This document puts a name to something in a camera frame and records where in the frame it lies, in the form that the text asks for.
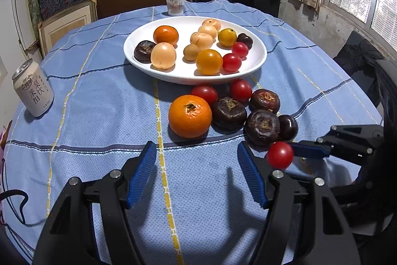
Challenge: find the yellow-orange kumquat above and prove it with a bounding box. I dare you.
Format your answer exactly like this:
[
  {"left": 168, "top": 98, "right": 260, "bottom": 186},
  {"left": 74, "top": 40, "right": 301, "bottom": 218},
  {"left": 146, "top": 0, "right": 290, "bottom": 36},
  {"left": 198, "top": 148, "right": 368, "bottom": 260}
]
[
  {"left": 195, "top": 49, "right": 223, "bottom": 76},
  {"left": 218, "top": 28, "right": 238, "bottom": 47}
]

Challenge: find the pale yellow passion fruit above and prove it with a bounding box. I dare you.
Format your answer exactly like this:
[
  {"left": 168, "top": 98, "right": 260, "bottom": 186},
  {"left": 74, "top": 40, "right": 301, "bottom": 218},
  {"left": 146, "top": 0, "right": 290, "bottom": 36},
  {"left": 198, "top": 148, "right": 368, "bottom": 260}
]
[
  {"left": 198, "top": 24, "right": 218, "bottom": 39},
  {"left": 190, "top": 32, "right": 214, "bottom": 50},
  {"left": 150, "top": 42, "right": 177, "bottom": 71}
]

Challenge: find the dark purple plum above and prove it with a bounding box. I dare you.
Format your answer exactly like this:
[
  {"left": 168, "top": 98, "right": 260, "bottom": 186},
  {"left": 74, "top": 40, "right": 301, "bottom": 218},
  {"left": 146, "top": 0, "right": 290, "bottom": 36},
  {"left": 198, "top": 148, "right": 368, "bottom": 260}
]
[
  {"left": 277, "top": 114, "right": 299, "bottom": 141},
  {"left": 236, "top": 33, "right": 254, "bottom": 50}
]

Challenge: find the orange mandarin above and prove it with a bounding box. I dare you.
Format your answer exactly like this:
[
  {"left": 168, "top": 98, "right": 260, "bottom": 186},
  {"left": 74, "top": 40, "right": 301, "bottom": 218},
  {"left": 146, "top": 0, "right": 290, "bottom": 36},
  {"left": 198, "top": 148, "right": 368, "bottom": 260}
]
[
  {"left": 153, "top": 25, "right": 180, "bottom": 46},
  {"left": 168, "top": 94, "right": 213, "bottom": 139}
]

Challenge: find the dark brown water chestnut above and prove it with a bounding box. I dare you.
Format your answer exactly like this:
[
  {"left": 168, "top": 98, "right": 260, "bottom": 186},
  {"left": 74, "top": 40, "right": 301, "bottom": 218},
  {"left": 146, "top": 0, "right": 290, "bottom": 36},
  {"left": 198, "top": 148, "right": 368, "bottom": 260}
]
[
  {"left": 245, "top": 110, "right": 281, "bottom": 147},
  {"left": 249, "top": 89, "right": 281, "bottom": 114},
  {"left": 133, "top": 40, "right": 157, "bottom": 64},
  {"left": 211, "top": 97, "right": 248, "bottom": 130}
]

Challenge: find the white drink can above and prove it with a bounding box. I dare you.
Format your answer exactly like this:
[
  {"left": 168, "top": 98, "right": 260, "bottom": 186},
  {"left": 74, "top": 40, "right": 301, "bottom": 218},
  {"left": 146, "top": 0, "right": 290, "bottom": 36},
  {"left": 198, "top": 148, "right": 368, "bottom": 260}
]
[{"left": 12, "top": 58, "right": 54, "bottom": 118}]

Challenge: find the white paper cup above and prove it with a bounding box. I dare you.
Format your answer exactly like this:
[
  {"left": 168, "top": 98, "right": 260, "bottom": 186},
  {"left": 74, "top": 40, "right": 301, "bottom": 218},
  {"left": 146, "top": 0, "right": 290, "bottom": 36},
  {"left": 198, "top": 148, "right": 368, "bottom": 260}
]
[{"left": 164, "top": 0, "right": 187, "bottom": 16}]

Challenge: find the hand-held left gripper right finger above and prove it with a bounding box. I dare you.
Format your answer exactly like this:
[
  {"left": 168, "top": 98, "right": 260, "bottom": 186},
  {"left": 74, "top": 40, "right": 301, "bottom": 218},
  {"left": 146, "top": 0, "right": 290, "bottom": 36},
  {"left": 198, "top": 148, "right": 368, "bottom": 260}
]
[{"left": 237, "top": 141, "right": 362, "bottom": 265}]

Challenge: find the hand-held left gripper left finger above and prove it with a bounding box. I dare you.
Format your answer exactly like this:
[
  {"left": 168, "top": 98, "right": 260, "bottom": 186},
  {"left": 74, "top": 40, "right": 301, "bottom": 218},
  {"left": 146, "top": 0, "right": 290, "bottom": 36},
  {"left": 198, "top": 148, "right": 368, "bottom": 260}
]
[{"left": 33, "top": 141, "right": 158, "bottom": 265}]

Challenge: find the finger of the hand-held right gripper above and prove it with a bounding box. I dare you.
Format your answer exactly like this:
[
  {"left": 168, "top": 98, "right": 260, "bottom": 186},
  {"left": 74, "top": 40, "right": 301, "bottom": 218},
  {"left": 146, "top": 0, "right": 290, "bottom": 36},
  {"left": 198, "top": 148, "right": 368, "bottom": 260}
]
[
  {"left": 290, "top": 125, "right": 385, "bottom": 164},
  {"left": 329, "top": 180, "right": 369, "bottom": 205}
]

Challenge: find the blue plaid tablecloth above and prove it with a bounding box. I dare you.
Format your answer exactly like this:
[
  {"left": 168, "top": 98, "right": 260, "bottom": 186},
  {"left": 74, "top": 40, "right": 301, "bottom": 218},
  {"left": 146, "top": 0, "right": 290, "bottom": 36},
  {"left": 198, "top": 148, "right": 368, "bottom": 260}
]
[{"left": 0, "top": 0, "right": 385, "bottom": 265}]

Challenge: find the black cable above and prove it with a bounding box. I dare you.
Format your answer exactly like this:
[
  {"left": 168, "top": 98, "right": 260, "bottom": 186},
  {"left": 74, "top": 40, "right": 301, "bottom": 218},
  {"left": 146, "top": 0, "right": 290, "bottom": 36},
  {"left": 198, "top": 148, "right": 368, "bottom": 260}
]
[{"left": 0, "top": 190, "right": 47, "bottom": 227}]

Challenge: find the white leaning board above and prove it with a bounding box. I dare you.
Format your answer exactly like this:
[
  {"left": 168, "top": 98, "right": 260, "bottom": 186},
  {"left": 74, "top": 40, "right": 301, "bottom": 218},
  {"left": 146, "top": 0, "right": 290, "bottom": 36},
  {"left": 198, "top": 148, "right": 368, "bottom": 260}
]
[{"left": 11, "top": 0, "right": 41, "bottom": 51}]

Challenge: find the pale orange round fruit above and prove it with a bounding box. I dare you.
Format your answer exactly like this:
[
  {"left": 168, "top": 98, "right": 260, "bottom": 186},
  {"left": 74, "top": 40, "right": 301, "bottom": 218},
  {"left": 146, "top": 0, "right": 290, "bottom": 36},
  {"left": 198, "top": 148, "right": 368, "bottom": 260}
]
[{"left": 201, "top": 18, "right": 222, "bottom": 31}]

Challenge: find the red cherry tomato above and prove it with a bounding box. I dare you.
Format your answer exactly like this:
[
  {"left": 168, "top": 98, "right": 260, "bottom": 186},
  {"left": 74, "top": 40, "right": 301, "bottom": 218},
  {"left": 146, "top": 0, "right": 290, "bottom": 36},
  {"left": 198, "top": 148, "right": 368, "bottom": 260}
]
[
  {"left": 231, "top": 42, "right": 249, "bottom": 58},
  {"left": 222, "top": 53, "right": 242, "bottom": 73},
  {"left": 191, "top": 85, "right": 218, "bottom": 106},
  {"left": 266, "top": 141, "right": 295, "bottom": 169},
  {"left": 230, "top": 79, "right": 253, "bottom": 103}
]

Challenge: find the small tan round fruit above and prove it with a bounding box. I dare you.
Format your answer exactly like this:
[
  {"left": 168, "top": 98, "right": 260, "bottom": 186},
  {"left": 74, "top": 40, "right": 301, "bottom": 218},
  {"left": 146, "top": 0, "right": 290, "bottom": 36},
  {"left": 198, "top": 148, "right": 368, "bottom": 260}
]
[{"left": 183, "top": 44, "right": 200, "bottom": 61}]

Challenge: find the black jacket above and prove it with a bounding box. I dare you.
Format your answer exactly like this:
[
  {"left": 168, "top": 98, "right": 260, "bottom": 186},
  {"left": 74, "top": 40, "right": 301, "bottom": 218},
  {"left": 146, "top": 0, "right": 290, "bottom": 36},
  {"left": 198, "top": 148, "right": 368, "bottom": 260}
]
[{"left": 332, "top": 31, "right": 388, "bottom": 107}]

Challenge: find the white oval plate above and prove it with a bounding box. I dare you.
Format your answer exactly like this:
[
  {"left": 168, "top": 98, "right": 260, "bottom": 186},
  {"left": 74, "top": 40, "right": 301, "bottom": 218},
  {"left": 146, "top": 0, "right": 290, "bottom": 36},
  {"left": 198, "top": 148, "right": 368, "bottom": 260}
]
[{"left": 123, "top": 16, "right": 268, "bottom": 85}]

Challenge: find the wooden picture frame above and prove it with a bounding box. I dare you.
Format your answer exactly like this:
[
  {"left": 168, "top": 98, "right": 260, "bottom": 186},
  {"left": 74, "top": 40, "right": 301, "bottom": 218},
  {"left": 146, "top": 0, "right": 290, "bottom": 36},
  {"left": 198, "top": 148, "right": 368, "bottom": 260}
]
[{"left": 38, "top": 0, "right": 98, "bottom": 57}]

